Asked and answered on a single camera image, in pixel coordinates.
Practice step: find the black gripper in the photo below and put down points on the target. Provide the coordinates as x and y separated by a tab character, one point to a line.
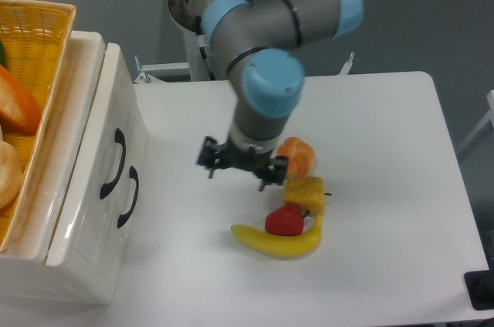
214	156

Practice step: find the white drawer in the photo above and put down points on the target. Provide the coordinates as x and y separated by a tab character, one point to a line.
87	248

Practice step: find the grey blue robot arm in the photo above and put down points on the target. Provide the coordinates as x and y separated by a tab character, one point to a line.
251	46

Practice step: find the white drawer cabinet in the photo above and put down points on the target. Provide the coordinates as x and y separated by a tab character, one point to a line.
23	265

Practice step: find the orange knotted bread roll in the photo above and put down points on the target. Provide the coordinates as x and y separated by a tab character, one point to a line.
301	157

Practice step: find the red bell pepper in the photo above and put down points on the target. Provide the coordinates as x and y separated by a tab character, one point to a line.
288	221

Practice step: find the yellow corn cob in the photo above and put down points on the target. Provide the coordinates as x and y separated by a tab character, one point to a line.
307	193

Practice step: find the yellow banana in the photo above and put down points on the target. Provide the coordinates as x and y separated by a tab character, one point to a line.
279	246

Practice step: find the orange bread loaf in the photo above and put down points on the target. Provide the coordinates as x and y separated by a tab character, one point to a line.
20	112

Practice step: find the round pale bun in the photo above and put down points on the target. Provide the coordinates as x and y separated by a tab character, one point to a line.
11	173

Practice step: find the yellow woven basket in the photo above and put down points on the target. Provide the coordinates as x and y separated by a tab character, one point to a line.
34	35

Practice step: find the green item in basket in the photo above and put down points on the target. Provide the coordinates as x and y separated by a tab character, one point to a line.
3	57

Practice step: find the black device at edge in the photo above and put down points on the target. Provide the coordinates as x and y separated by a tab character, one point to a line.
480	289

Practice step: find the black lower drawer handle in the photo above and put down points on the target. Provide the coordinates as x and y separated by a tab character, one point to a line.
131	199

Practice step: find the black drawer handle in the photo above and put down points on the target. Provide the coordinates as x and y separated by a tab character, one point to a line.
131	199
116	165

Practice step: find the black top drawer handle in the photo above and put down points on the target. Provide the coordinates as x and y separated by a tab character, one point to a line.
116	165

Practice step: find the white bracket behind table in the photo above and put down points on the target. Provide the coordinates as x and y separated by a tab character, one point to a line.
345	70

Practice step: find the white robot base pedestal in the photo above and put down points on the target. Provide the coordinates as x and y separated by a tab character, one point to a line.
195	49

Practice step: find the white frame at right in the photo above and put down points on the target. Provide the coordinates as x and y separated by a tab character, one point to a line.
481	130

